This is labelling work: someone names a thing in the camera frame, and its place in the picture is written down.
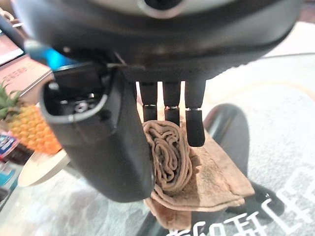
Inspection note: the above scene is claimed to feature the colourful snack package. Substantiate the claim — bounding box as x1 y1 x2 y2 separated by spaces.
0 131 17 160

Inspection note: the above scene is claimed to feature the bright blue object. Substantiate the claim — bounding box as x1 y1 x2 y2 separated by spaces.
24 40 83 71

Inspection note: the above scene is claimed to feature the round cream plate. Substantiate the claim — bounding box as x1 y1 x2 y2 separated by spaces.
17 148 71 188

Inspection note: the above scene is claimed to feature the yellow pineapple with green leaves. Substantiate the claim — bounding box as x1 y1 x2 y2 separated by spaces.
0 80 62 155

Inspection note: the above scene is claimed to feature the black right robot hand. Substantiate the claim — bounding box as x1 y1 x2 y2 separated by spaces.
13 0 303 203

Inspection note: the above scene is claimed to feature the pink book with print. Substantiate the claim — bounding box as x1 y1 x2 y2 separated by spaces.
0 54 54 99

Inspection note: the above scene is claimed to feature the teal box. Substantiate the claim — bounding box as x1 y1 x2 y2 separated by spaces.
0 161 19 189

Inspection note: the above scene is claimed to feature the brown cloth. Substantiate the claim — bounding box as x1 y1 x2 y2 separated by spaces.
142 115 255 230

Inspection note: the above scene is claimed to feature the reddish book with blue edge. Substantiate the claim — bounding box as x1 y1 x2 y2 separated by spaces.
0 34 25 66

